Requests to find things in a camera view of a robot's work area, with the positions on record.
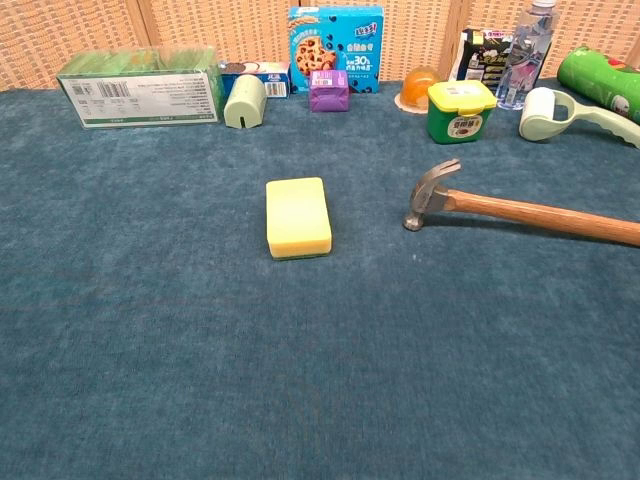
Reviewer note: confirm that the yellow sponge with green base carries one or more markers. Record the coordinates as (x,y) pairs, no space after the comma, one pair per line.
(296,212)

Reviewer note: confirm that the small purple carton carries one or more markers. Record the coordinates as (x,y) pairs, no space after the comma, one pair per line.
(329,90)

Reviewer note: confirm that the pale green cylinder holder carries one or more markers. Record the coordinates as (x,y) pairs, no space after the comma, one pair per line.
(244,102)

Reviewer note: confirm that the blue tablecloth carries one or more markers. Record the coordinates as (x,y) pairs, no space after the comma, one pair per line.
(200,350)

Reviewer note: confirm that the blue sandwich cookie box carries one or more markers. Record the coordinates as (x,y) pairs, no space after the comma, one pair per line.
(272,79)

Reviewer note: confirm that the orange jelly cup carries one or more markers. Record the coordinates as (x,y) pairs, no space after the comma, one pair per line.
(417,90)

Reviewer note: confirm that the green tub with yellow lid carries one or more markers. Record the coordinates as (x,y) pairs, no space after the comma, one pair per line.
(457,112)

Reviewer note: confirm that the blue chocolate chip cookie box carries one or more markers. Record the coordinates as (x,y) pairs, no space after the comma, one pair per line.
(335,45)

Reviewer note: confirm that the black snack packet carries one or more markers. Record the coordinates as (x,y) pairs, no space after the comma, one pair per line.
(482,57)

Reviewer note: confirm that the pale green lint roller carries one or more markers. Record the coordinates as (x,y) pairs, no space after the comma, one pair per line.
(542,115)

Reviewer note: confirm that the clear plastic water bottle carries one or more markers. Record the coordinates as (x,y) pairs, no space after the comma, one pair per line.
(527,55)

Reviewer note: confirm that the wicker folding screen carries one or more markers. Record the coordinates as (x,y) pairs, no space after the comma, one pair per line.
(80,35)

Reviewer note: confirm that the green chips can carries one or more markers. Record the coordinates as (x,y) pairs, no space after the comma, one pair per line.
(600,82)

